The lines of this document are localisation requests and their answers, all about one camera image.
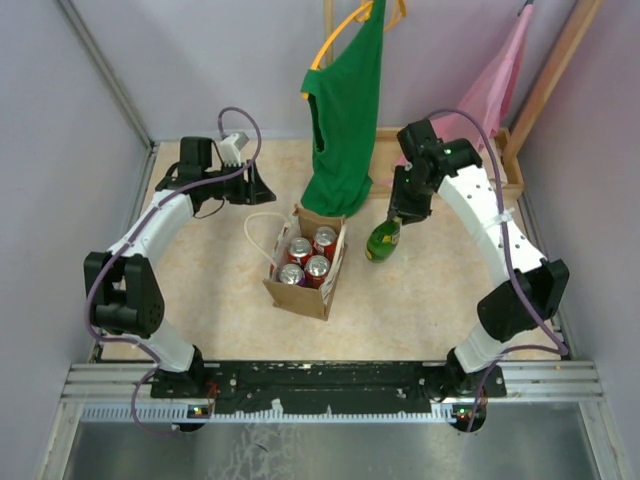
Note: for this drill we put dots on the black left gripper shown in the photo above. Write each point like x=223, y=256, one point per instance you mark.
x=252, y=192

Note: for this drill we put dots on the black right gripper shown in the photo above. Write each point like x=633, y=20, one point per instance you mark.
x=400, y=205

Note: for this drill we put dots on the green glass bottle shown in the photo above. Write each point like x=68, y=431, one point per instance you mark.
x=383, y=240

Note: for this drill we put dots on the red cola can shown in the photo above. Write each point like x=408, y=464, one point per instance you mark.
x=325, y=242
x=299, y=251

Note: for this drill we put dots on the purple soda can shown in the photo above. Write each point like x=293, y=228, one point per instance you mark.
x=292, y=274

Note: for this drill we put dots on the orange-red soda can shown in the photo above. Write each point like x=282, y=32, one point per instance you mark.
x=316, y=271

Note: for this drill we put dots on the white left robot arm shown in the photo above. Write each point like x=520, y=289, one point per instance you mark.
x=124, y=300

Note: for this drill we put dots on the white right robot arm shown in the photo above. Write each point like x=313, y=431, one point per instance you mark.
x=527, y=287

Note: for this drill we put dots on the green t-shirt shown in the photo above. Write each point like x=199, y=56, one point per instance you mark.
x=344, y=101

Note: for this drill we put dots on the pink shirt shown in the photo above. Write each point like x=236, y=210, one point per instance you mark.
x=489, y=98

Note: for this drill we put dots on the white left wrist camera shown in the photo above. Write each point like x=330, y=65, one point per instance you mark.
x=230, y=149

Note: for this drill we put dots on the wooden tray frame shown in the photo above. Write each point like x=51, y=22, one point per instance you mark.
x=387, y=154

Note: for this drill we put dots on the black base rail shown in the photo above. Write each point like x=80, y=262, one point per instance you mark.
x=315, y=387

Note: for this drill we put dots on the wooden rack post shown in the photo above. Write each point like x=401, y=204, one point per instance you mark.
x=568, y=41

